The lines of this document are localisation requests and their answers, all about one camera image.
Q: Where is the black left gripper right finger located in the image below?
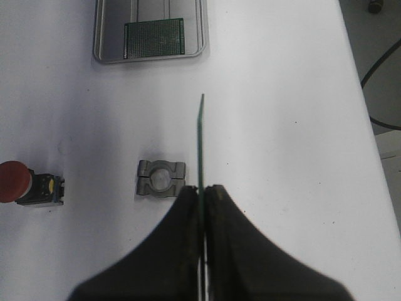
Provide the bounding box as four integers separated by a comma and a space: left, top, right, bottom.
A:
204, 185, 352, 300

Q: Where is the black cable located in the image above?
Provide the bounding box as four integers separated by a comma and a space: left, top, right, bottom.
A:
360, 40, 401, 129

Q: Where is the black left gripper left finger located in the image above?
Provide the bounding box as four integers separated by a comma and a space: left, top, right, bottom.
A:
69, 186, 201, 300

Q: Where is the red emergency stop button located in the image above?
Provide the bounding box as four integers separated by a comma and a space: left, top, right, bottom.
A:
1, 161, 65, 207

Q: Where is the green perforated circuit board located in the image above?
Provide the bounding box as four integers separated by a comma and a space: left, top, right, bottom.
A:
123, 18, 185, 60
197, 94, 207, 300

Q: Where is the grey metal clamp block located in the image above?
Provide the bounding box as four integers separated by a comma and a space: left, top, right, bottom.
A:
136, 160, 186, 198

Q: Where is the silver metal tray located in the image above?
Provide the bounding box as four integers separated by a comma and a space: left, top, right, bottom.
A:
93, 1, 207, 64

